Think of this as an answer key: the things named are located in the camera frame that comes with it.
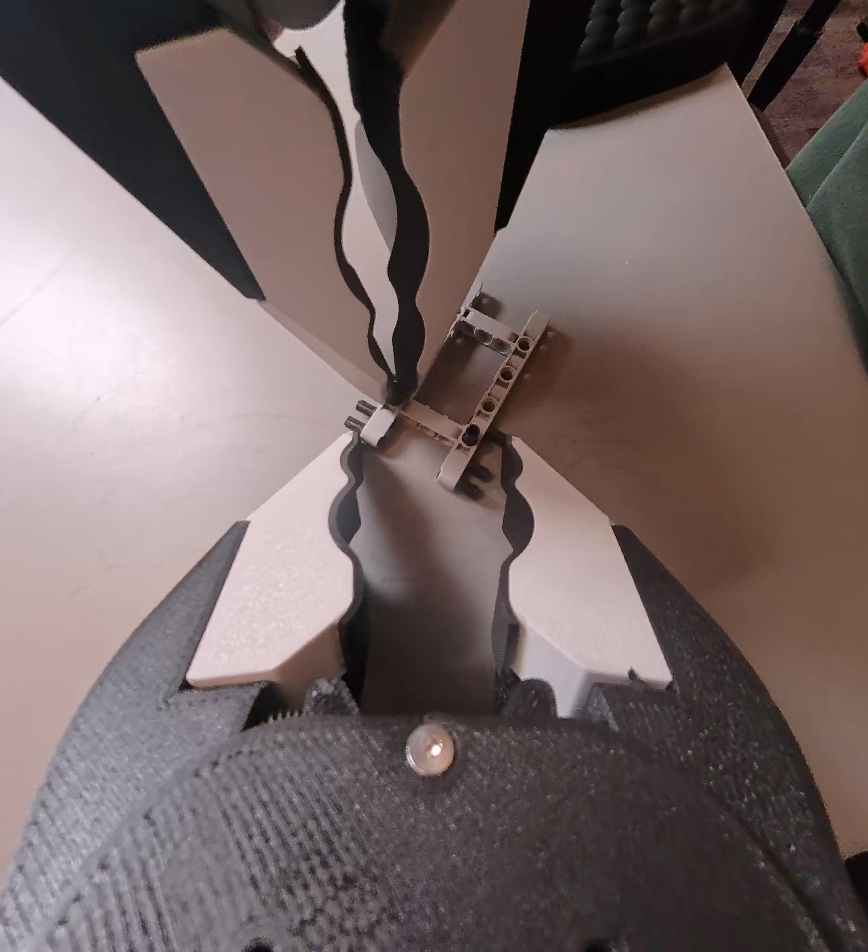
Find grey lego frame black pins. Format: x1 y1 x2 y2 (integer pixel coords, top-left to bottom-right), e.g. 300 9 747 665
343 289 555 501

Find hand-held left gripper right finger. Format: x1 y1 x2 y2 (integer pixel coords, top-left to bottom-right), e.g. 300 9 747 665
492 435 674 718

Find black chair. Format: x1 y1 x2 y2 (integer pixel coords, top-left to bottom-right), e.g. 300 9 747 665
571 0 847 127

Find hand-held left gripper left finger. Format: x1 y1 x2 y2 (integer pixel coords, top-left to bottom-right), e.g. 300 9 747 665
183 435 366 689

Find green sweater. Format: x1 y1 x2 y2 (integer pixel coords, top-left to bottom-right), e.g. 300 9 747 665
785 56 868 451

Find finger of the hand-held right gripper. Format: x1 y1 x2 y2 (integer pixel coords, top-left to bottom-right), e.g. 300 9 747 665
355 0 533 399
135 28 405 399

